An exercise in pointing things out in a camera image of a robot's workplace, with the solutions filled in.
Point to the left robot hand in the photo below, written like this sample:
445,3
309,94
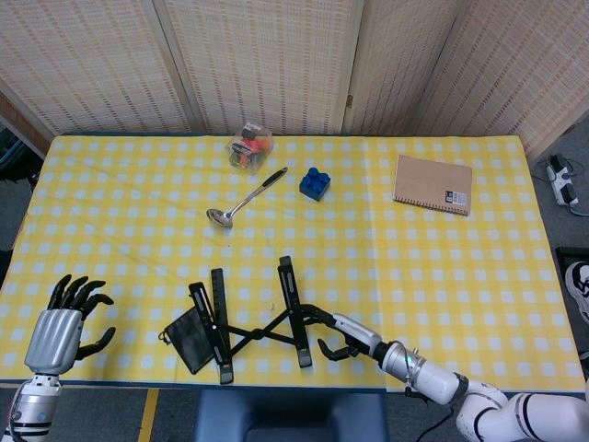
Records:
55,338

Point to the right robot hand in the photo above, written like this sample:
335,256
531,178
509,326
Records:
361,333

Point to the black folding laptop stand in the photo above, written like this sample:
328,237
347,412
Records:
260,332

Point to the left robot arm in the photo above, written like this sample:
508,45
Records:
32,405

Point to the yellow checkered tablecloth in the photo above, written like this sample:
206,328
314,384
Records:
138,230

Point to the blue building block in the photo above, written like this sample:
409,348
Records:
315,186

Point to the brown spiral notebook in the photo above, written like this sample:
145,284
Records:
428,184

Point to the clear box of toys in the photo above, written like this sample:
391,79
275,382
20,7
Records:
248,149

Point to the black floor mat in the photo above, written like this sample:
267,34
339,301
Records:
563,255

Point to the white black sneaker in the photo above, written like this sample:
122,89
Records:
579,285

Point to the brass screen hinge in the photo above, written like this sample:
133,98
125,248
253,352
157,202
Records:
349,101

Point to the white power strip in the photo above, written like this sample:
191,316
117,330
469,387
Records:
561,182

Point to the woven folding screen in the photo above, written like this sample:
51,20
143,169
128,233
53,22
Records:
276,60

